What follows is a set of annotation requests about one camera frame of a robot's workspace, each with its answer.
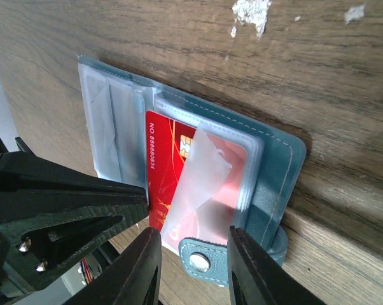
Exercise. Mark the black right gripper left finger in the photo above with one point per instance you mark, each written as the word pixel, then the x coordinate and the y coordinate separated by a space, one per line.
pixel 133 278

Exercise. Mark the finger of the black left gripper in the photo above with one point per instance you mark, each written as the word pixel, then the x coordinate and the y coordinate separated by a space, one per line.
pixel 51 217

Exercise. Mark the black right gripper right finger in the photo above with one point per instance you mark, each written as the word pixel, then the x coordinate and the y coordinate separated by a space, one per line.
pixel 255 278

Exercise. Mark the red VIP card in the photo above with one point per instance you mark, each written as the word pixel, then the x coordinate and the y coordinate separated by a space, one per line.
pixel 194 181

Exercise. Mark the blue card holder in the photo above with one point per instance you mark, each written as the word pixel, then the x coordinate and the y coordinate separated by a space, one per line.
pixel 116 103

